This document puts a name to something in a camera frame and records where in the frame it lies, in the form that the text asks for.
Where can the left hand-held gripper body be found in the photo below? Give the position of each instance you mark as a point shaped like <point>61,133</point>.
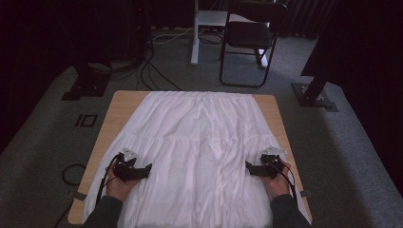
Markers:
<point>126,169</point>

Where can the black stand with base plate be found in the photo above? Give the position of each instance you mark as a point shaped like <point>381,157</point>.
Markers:
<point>88,84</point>

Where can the black slanted stand base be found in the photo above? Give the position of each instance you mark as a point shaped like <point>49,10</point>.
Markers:
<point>312,95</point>

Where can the person's left hand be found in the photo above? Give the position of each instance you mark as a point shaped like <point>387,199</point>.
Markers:
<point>120,188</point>

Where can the grey tape strip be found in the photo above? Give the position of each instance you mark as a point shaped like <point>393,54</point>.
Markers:
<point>305,193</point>
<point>77,196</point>

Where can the white skirt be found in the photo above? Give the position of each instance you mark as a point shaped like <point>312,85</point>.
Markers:
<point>196,133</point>

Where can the black folding chair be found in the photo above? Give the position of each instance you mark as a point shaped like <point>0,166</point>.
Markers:
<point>250,34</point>

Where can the white desk frame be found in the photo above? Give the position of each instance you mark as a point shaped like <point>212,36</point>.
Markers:
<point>195,38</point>

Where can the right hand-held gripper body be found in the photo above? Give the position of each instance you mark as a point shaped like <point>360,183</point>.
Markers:
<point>269,166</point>

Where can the person's right hand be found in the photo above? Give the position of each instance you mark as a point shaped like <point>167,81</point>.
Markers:
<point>278,186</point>

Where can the dark curtain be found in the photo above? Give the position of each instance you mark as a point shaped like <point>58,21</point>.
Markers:
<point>304,15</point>

